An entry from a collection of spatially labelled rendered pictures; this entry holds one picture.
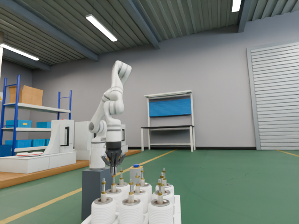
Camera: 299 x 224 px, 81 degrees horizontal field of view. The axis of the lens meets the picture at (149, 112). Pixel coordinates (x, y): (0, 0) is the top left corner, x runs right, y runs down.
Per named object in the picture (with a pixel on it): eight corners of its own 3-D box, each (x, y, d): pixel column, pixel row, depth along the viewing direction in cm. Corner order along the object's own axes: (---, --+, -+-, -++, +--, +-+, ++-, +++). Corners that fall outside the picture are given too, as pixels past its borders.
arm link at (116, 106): (122, 108, 84) (124, 88, 93) (104, 108, 85) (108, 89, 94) (124, 117, 90) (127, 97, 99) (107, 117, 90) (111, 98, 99)
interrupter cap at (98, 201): (90, 204, 70) (90, 202, 71) (101, 197, 78) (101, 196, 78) (106, 206, 68) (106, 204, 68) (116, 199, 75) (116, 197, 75)
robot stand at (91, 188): (81, 219, 110) (82, 170, 114) (95, 210, 123) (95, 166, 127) (99, 223, 105) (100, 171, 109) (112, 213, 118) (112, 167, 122)
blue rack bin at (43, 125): (35, 129, 557) (36, 122, 560) (46, 129, 592) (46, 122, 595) (46, 128, 539) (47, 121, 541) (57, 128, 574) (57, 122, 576)
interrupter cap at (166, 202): (164, 198, 74) (164, 197, 74) (173, 205, 67) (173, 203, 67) (147, 202, 71) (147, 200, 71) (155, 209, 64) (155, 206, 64)
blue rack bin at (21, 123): (5, 128, 475) (5, 120, 477) (19, 128, 510) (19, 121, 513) (17, 127, 458) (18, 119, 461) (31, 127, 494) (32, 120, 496)
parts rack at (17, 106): (-4, 158, 459) (2, 77, 487) (57, 151, 635) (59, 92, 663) (12, 159, 437) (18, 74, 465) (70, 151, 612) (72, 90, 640)
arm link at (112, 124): (101, 130, 85) (119, 130, 84) (101, 100, 87) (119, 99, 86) (105, 131, 92) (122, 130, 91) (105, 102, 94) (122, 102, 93)
